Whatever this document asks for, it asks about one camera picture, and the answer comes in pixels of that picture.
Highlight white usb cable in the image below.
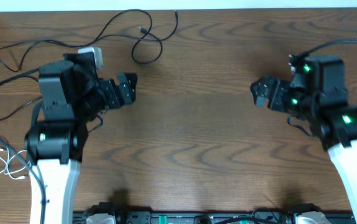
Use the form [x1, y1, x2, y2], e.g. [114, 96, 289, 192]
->
[0, 139, 32, 180]

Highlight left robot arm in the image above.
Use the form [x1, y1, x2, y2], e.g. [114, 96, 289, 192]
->
[24, 48, 138, 223]

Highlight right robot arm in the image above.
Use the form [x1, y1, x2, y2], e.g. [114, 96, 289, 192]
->
[250, 55, 357, 223]

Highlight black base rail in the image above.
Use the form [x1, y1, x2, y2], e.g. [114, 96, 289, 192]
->
[72, 202, 356, 224]

